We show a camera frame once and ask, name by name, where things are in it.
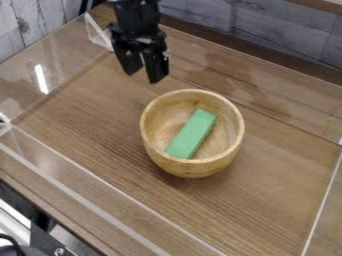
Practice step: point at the green rectangular block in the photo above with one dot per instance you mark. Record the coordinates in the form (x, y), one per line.
(192, 135)

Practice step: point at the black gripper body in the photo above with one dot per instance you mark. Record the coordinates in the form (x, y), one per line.
(135, 32)

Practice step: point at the black metal table bracket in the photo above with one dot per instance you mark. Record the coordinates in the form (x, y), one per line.
(43, 241)

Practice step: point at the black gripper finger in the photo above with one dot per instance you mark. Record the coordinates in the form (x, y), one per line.
(129, 60)
(157, 61)

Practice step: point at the wooden bowl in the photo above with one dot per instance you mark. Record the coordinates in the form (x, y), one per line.
(162, 120)

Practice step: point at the clear acrylic corner bracket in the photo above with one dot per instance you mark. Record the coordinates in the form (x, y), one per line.
(99, 36)

